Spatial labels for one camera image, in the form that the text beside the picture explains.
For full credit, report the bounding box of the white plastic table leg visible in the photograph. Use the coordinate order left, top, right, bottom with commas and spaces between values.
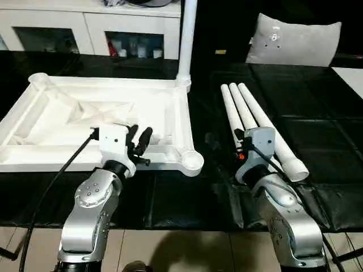
220, 84, 245, 154
177, 0, 199, 93
237, 82, 309, 182
229, 83, 259, 131

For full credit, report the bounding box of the white plastic table top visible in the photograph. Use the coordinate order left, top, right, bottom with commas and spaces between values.
0, 73, 205, 178

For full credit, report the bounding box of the black work mat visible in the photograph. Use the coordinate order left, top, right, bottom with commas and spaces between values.
0, 50, 363, 233

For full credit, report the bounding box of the tall black cabinet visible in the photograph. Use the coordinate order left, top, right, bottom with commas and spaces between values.
180, 0, 261, 65

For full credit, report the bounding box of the grey cushion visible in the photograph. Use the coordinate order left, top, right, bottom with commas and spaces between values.
245, 12, 343, 67

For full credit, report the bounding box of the dark robot foot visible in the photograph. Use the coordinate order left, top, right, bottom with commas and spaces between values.
124, 260, 154, 272

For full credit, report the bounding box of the white cabinet with glass doors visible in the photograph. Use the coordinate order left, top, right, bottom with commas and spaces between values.
0, 0, 182, 60

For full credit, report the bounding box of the white flat board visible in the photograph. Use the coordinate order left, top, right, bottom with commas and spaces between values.
331, 67, 363, 100

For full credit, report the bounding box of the round grey appliance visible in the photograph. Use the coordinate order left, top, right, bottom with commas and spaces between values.
136, 0, 174, 8

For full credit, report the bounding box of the black metal bench leg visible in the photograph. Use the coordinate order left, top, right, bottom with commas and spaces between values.
0, 245, 20, 261
331, 248, 363, 263

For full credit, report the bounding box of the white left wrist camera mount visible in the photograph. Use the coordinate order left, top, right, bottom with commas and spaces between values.
90, 124, 137, 179

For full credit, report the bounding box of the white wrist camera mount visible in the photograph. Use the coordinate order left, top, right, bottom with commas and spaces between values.
90, 124, 137, 179
235, 126, 277, 185

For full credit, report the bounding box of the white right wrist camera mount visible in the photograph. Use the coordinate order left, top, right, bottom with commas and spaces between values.
235, 126, 277, 185

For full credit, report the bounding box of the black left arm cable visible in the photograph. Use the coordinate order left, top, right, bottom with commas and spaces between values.
18, 127, 100, 272

